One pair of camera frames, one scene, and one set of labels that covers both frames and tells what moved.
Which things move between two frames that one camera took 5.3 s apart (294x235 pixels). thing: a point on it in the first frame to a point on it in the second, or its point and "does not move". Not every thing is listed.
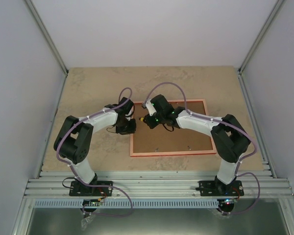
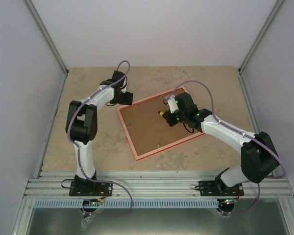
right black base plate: x=218 y=188 does not move
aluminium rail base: x=257 y=185 does not move
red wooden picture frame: x=206 y=152 to x=161 y=148
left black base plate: x=78 y=189 does not move
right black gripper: x=148 y=121 to x=167 y=116
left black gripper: x=131 y=130 to x=128 y=100
